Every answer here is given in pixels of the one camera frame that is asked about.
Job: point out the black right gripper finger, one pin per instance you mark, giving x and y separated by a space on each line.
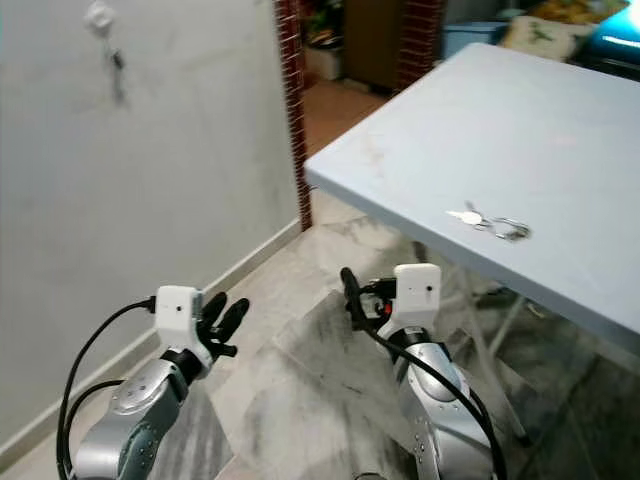
352 292

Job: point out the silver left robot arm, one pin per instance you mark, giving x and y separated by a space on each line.
140 410

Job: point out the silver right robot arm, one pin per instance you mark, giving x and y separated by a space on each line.
435 400

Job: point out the grey blue table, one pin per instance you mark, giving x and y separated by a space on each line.
490 140

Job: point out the narrow red brick pillar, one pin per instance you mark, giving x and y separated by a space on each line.
292 100

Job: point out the brown wooden door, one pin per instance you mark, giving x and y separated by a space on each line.
372 40

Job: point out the wide red brick pillar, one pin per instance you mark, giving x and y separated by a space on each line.
420 40

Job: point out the blue storage box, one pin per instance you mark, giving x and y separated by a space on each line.
465 38

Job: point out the leaf patterned cushion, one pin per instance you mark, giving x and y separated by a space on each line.
545 38

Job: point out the yellow patterned cloth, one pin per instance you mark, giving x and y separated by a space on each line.
575 10

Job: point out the bright blue round object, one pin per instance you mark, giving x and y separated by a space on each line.
618 35

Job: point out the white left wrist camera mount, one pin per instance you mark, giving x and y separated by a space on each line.
177 315

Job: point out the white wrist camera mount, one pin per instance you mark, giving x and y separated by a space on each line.
418 295
177 315

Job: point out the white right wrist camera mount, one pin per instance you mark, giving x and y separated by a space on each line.
418 295

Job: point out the white wall hook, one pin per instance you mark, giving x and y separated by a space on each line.
100 17

